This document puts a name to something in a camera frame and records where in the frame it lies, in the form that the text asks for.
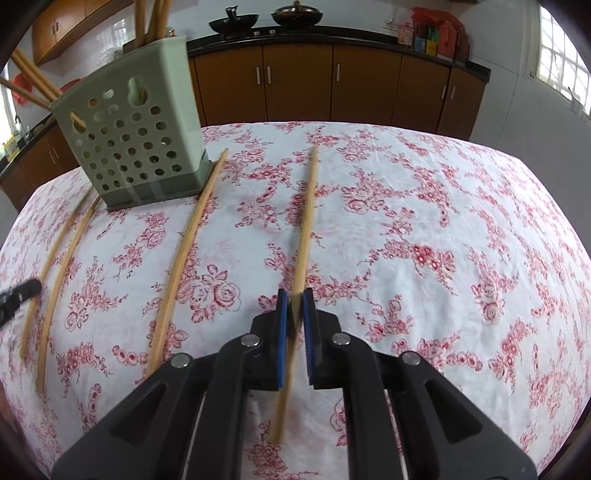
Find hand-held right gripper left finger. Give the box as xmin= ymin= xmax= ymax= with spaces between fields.
xmin=51 ymin=288 xmax=289 ymax=480

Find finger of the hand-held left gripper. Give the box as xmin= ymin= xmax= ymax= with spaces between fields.
xmin=0 ymin=278 xmax=43 ymax=322

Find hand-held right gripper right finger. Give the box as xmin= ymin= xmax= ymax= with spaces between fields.
xmin=300 ymin=287 xmax=539 ymax=480

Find green perforated chopstick holder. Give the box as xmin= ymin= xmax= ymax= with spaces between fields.
xmin=48 ymin=36 xmax=214 ymax=213

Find red floral tablecloth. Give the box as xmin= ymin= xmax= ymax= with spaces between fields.
xmin=0 ymin=121 xmax=591 ymax=480

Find sliding window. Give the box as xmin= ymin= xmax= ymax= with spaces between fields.
xmin=0 ymin=65 xmax=16 ymax=145

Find brown base cabinets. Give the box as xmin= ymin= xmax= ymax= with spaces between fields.
xmin=0 ymin=39 xmax=491 ymax=213

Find white plastic bag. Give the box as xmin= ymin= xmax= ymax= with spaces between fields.
xmin=98 ymin=41 xmax=126 ymax=64

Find gas stove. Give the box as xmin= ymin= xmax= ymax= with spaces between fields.
xmin=249 ymin=25 xmax=328 ymax=38

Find black wok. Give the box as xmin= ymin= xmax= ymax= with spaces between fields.
xmin=209 ymin=6 xmax=260 ymax=34

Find dark pot with lid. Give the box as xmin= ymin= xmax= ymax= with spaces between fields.
xmin=270 ymin=1 xmax=325 ymax=26

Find tall red bottle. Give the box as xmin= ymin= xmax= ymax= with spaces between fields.
xmin=436 ymin=22 xmax=458 ymax=60

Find dark sauce bottle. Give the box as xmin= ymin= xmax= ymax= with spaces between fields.
xmin=455 ymin=25 xmax=472 ymax=64

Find barred window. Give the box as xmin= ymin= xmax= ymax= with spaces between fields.
xmin=531 ymin=4 xmax=591 ymax=116

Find brown wall cabinet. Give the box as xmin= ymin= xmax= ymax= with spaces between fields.
xmin=31 ymin=0 xmax=136 ymax=65

